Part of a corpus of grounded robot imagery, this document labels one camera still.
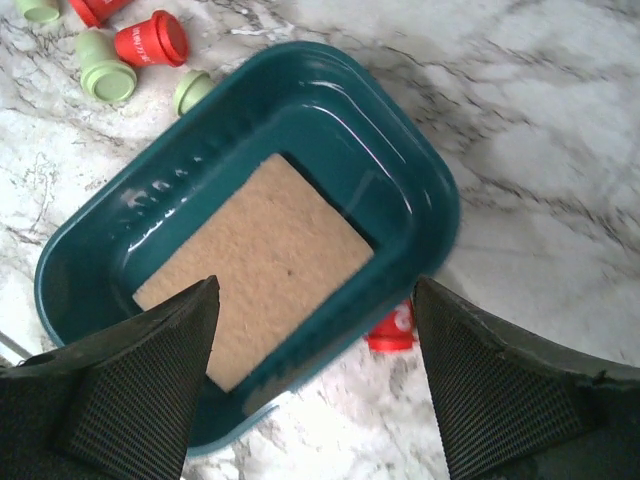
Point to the teal storage basket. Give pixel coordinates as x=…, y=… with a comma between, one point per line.
x=327, y=115

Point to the green capsule beside basket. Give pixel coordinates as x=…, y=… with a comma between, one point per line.
x=192, y=88

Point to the green capsule lower left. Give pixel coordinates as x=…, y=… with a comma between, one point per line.
x=38, y=11

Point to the green capsule lower middle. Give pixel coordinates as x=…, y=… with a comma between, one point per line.
x=104, y=76

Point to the red capsule lower right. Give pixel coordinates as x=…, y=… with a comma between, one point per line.
x=160, y=40

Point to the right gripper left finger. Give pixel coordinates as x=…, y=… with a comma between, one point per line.
x=118, y=404

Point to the red capsule by basket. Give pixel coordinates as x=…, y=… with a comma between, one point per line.
x=395, y=333

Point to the red capsule lower middle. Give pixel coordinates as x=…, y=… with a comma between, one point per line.
x=94, y=13

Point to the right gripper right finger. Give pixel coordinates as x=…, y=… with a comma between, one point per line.
x=510, y=404

